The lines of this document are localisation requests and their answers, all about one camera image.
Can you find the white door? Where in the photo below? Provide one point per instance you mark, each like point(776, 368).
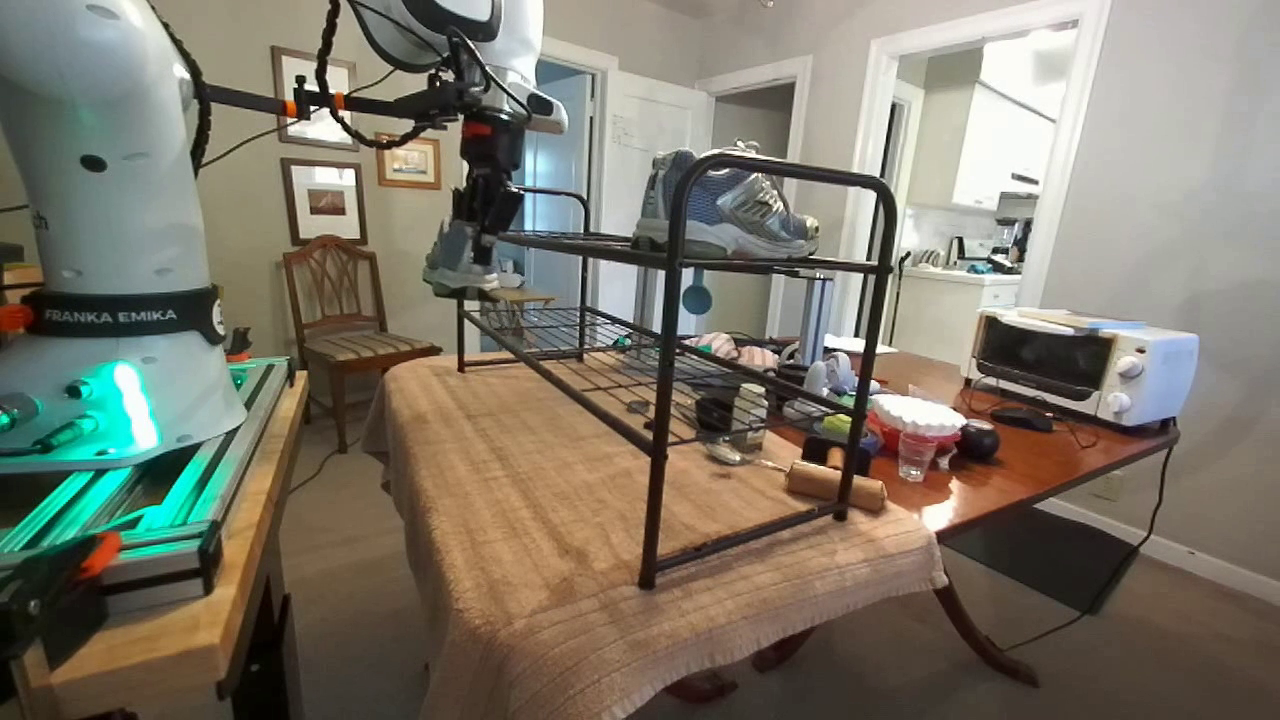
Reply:
point(655, 122)

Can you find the white toaster oven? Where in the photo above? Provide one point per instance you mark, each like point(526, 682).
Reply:
point(1080, 365)

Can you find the large framed picture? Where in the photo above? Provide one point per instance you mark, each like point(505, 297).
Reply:
point(319, 80)

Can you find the grey blue running shoe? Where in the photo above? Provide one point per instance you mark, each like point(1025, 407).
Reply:
point(453, 267)
point(732, 215)

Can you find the clear glass jar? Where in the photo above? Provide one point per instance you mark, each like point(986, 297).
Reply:
point(748, 418)

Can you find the green plastic toy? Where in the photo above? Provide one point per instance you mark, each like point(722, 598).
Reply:
point(835, 424)

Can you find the black metal shoe rack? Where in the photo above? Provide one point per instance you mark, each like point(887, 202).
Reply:
point(663, 403)

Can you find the curved wooden table leg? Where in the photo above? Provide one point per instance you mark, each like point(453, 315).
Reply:
point(986, 643)

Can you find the clear glass cup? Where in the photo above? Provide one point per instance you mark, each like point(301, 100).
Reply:
point(916, 456)

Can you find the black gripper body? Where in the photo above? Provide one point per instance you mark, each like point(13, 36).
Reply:
point(489, 175)

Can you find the black stand with orange clamps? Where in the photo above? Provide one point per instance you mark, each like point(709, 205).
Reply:
point(254, 99)

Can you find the beige woven tablecloth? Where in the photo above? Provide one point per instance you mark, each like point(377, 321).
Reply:
point(535, 534)

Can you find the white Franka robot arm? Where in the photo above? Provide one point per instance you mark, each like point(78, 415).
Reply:
point(105, 225)

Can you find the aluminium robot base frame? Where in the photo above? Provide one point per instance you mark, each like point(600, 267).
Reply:
point(147, 504)

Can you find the small framed picture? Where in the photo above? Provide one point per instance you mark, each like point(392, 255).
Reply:
point(408, 160)

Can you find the wooden rolling pin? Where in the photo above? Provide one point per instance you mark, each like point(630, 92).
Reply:
point(836, 487)

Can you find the black round roll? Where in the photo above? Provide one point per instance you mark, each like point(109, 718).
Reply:
point(712, 409)

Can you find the blue ladle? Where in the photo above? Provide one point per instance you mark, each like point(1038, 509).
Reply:
point(699, 297)

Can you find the small black cup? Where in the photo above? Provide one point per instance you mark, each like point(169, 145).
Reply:
point(976, 441)

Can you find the brown wooden chair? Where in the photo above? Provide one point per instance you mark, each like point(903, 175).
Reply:
point(342, 300)

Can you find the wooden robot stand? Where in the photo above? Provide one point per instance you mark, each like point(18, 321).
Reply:
point(203, 625)

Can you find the dark framed picture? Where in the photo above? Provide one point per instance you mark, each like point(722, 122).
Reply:
point(321, 202)

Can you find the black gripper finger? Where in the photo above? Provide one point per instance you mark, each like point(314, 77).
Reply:
point(480, 249)

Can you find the white kitchen counter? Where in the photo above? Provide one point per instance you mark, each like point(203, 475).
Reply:
point(940, 304)

